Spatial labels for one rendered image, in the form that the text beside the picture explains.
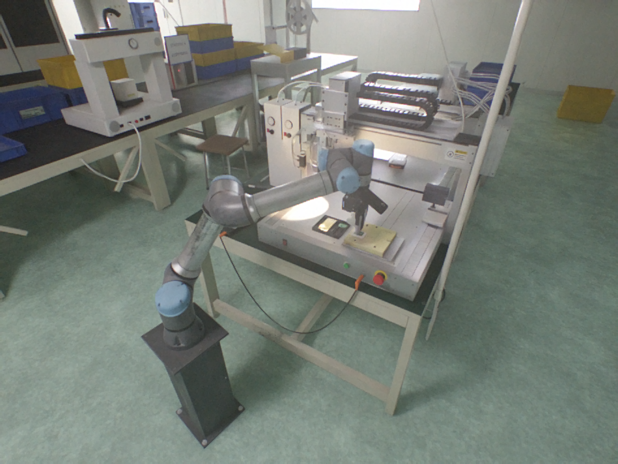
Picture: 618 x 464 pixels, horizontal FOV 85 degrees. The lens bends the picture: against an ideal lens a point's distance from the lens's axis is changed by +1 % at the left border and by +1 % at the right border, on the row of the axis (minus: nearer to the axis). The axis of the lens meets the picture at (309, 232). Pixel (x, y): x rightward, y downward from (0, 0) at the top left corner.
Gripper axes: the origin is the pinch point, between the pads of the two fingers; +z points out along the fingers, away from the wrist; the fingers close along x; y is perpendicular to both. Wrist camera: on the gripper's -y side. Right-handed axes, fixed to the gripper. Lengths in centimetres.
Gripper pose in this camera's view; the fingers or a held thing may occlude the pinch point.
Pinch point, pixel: (359, 229)
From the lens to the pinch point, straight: 137.6
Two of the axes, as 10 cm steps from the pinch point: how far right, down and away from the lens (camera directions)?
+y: -8.6, -3.0, 4.2
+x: -5.2, 5.0, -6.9
